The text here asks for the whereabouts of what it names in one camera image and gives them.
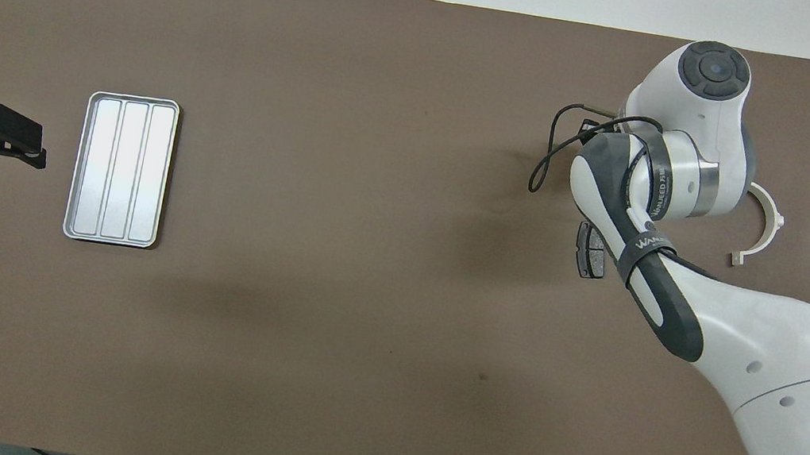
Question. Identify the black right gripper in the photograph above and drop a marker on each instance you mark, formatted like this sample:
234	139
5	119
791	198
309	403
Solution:
597	134

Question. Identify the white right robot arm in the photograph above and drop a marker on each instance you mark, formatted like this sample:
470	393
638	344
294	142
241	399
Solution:
792	374

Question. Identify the silver metal tray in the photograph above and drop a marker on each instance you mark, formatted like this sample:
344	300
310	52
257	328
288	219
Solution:
122	169

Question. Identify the dark rectangular brake pad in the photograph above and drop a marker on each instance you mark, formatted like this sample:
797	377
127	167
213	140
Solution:
590	255

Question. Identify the brown table mat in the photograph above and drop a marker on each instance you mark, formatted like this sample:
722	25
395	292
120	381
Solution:
363	293

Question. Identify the white curved plastic bracket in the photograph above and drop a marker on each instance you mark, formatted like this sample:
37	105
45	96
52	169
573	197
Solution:
773	222

